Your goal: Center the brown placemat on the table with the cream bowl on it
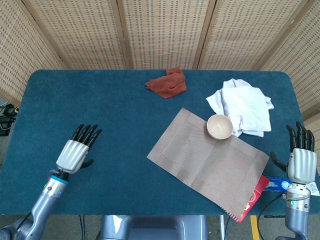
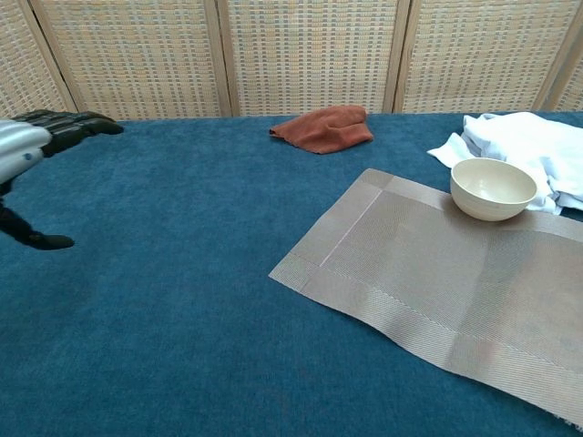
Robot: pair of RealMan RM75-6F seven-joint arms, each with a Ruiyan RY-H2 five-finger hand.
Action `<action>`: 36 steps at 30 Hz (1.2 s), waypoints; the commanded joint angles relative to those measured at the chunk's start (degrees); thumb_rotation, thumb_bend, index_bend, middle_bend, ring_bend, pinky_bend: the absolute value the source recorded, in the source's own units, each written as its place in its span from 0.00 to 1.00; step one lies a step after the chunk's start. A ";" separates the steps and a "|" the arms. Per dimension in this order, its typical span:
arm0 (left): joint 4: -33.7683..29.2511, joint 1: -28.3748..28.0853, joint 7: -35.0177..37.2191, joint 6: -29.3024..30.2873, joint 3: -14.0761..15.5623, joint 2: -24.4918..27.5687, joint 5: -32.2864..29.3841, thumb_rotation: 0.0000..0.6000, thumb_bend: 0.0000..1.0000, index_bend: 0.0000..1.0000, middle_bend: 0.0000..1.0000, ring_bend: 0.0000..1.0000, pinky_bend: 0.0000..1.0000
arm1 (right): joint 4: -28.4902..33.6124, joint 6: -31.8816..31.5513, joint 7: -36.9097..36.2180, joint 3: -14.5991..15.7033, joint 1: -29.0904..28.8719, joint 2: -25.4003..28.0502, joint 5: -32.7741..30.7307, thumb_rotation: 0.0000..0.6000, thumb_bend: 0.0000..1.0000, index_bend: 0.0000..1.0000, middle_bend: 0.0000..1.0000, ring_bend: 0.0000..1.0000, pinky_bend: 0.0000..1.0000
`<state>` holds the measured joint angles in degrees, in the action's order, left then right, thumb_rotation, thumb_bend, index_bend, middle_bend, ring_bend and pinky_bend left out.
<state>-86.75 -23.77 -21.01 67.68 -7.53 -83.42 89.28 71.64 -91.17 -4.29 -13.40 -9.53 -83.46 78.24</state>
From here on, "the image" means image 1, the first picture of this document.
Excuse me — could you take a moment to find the grey blue robot torso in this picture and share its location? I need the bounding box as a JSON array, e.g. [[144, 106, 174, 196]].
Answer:
[[96, 214, 208, 240]]

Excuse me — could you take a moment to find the rust brown cloth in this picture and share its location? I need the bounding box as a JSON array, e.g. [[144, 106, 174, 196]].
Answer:
[[145, 67, 188, 100]]

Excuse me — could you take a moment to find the yellow floor tape strip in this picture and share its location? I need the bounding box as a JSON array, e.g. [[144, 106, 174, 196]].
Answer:
[[249, 215, 260, 240]]

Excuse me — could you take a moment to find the blue carpet table cover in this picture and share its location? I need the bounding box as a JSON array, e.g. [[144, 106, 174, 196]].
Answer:
[[0, 69, 320, 216]]

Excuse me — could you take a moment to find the black equipment with cables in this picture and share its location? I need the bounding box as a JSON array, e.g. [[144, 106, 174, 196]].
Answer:
[[0, 103, 20, 137]]

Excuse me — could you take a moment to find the crumpled white cloth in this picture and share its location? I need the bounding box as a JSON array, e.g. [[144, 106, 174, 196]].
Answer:
[[205, 78, 275, 139]]

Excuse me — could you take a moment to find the silver woven placemat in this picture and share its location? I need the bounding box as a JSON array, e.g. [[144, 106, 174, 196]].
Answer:
[[146, 107, 270, 218]]

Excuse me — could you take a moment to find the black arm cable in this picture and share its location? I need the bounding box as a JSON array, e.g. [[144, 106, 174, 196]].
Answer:
[[257, 193, 288, 240]]

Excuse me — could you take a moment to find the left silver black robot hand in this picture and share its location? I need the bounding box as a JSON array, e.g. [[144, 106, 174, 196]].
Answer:
[[55, 123, 103, 175]]

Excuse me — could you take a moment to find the beige bowl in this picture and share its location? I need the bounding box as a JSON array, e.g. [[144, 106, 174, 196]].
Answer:
[[206, 114, 234, 140]]

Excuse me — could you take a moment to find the red spiral desk calendar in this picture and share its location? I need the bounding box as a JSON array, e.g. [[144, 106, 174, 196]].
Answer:
[[238, 174, 271, 223]]

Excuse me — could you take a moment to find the blue white toothpaste box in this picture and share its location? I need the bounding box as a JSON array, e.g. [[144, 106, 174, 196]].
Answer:
[[264, 176, 320, 197]]

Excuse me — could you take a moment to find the bamboo folding screen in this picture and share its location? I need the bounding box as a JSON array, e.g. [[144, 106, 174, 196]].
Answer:
[[0, 0, 320, 166]]

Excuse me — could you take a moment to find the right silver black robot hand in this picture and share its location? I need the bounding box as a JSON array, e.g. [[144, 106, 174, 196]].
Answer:
[[270, 121, 318, 185]]

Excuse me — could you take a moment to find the white table leg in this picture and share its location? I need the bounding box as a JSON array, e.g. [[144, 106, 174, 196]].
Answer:
[[218, 215, 226, 240]]

